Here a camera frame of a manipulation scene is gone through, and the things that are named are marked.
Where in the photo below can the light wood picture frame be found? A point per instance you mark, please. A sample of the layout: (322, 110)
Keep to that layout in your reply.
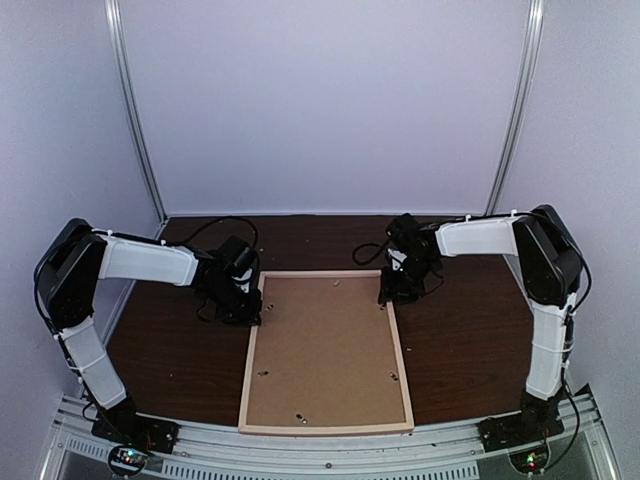
(245, 400)

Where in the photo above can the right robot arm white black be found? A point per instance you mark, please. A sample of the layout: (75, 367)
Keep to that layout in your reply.
(555, 275)

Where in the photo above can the brown backing board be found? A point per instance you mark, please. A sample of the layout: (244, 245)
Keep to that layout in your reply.
(325, 350)

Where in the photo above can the aluminium corner post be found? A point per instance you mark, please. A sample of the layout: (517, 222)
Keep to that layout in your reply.
(528, 63)
(117, 35)

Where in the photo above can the controller board with leds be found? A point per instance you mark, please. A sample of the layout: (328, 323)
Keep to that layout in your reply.
(530, 460)
(124, 460)

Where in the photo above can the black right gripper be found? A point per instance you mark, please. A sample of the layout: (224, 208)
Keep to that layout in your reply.
(390, 289)

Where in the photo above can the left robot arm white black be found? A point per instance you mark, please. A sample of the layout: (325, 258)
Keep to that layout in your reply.
(81, 256)

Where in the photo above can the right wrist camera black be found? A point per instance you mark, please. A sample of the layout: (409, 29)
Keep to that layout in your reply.
(403, 230)

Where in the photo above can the metal frame clip bottom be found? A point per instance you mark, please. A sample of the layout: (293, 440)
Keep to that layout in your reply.
(300, 416)

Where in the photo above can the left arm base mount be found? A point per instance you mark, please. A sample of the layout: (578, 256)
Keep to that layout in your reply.
(123, 424)

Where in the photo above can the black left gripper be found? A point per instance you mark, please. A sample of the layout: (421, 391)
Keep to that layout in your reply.
(248, 317)

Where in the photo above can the left aluminium corner post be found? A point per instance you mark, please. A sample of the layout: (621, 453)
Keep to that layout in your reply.
(117, 35)

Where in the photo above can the left camera cable black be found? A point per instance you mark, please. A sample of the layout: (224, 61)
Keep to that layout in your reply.
(206, 238)

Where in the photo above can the camera cable black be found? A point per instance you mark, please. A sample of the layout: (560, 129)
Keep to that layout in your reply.
(206, 238)
(366, 253)

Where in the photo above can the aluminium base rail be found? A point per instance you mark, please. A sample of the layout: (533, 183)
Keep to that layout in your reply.
(452, 450)

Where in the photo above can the left controller board with leds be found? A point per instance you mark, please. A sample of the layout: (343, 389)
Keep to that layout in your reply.
(124, 460)

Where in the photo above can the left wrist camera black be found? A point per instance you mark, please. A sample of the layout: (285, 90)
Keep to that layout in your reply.
(236, 256)

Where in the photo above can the right camera cable black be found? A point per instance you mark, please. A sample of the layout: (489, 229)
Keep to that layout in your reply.
(366, 253)

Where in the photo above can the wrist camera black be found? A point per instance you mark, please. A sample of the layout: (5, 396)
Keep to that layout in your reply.
(236, 256)
(403, 230)

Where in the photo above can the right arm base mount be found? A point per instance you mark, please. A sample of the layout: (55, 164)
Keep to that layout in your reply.
(536, 420)

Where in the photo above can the right controller board with leds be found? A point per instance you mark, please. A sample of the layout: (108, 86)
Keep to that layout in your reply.
(530, 460)

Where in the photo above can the right aluminium corner post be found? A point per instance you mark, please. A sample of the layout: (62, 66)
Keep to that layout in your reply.
(528, 63)

